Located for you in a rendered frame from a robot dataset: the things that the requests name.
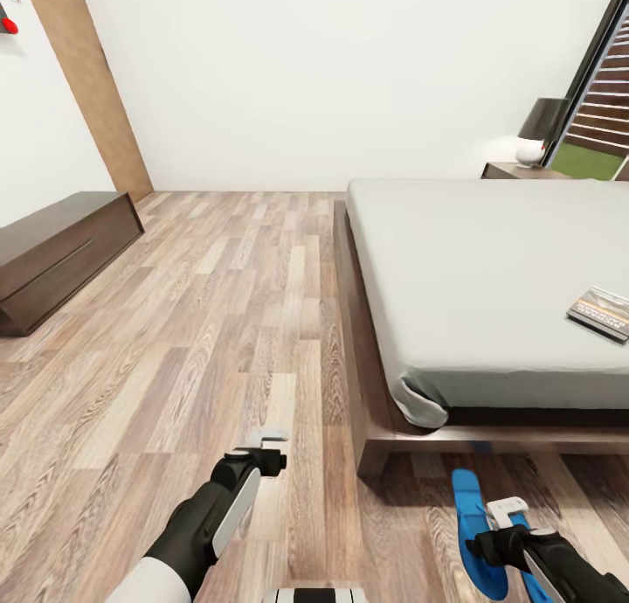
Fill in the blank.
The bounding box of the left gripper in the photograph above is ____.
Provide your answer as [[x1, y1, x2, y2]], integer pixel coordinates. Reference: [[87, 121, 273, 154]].
[[248, 447, 287, 477]]

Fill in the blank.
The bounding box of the hardback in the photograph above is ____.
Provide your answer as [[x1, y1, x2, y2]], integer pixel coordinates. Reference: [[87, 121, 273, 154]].
[[567, 286, 629, 342]]

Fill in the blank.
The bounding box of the sandal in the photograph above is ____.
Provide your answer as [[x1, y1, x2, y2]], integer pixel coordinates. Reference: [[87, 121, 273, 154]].
[[510, 513, 554, 603], [451, 468, 508, 600]]

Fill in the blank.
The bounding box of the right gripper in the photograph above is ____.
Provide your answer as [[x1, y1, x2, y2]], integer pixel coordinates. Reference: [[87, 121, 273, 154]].
[[464, 524, 527, 571]]

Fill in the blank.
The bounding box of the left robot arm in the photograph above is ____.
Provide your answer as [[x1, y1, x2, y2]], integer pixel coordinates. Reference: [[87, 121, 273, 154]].
[[105, 426, 290, 603]]

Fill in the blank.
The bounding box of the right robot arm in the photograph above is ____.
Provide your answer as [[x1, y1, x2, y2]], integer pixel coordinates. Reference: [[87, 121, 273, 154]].
[[464, 496, 629, 603]]

